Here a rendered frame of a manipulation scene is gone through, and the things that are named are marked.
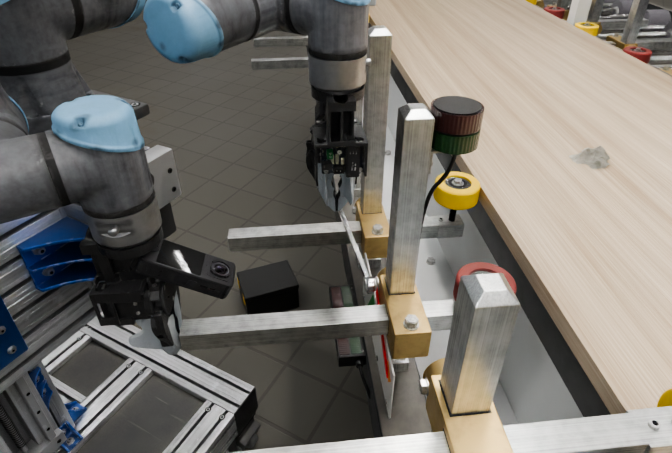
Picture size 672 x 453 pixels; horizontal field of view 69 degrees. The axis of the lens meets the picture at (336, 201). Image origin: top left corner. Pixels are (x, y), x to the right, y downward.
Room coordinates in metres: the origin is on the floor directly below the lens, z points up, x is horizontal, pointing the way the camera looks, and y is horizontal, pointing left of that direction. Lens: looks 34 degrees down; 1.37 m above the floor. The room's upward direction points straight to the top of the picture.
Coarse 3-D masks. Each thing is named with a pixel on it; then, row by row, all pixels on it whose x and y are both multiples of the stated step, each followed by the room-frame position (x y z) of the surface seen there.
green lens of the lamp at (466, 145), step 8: (440, 136) 0.50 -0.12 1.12; (448, 136) 0.50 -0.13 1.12; (456, 136) 0.50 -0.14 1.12; (464, 136) 0.50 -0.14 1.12; (472, 136) 0.50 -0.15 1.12; (432, 144) 0.51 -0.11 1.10; (440, 144) 0.50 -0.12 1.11; (448, 144) 0.50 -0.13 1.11; (456, 144) 0.50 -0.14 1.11; (464, 144) 0.50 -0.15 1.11; (472, 144) 0.50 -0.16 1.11; (448, 152) 0.50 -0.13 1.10; (456, 152) 0.50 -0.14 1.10; (464, 152) 0.50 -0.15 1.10
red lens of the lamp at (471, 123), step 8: (432, 104) 0.53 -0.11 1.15; (432, 112) 0.52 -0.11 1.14; (440, 112) 0.51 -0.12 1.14; (480, 112) 0.51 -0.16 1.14; (440, 120) 0.50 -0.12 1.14; (448, 120) 0.50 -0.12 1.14; (456, 120) 0.50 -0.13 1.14; (464, 120) 0.50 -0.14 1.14; (472, 120) 0.50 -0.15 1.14; (480, 120) 0.51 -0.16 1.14; (440, 128) 0.50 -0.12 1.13; (448, 128) 0.50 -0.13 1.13; (456, 128) 0.50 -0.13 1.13; (464, 128) 0.50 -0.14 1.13; (472, 128) 0.50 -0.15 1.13; (480, 128) 0.51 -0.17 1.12
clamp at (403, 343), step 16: (384, 272) 0.55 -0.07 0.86; (384, 288) 0.51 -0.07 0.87; (416, 288) 0.51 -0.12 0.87; (400, 304) 0.48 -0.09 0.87; (416, 304) 0.48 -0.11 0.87; (400, 320) 0.45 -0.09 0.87; (400, 336) 0.43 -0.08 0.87; (416, 336) 0.43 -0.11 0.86; (400, 352) 0.43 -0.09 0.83; (416, 352) 0.43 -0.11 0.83
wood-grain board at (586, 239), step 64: (384, 0) 2.25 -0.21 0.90; (448, 0) 2.25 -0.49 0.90; (512, 0) 2.25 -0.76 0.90; (448, 64) 1.40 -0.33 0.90; (512, 64) 1.40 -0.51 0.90; (576, 64) 1.40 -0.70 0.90; (640, 64) 1.40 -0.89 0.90; (512, 128) 0.98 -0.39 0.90; (576, 128) 0.98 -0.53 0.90; (640, 128) 0.98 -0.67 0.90; (512, 192) 0.72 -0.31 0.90; (576, 192) 0.72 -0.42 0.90; (640, 192) 0.72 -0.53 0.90; (576, 256) 0.55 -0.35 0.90; (640, 256) 0.55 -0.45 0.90; (576, 320) 0.43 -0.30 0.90; (640, 320) 0.43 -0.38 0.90; (640, 384) 0.33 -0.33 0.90
